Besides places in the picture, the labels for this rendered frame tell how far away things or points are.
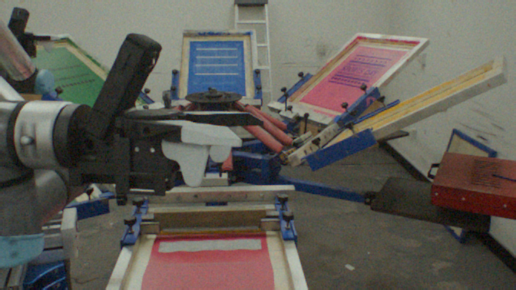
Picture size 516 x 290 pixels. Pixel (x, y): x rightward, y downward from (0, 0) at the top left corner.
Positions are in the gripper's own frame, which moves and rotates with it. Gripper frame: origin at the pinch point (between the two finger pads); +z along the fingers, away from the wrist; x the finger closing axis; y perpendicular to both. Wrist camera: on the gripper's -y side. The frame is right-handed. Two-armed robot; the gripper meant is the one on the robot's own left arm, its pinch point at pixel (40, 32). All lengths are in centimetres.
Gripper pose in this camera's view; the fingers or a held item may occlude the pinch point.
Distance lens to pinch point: 188.7
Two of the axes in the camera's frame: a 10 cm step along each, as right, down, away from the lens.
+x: 9.8, 1.6, -0.7
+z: 1.1, -3.0, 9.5
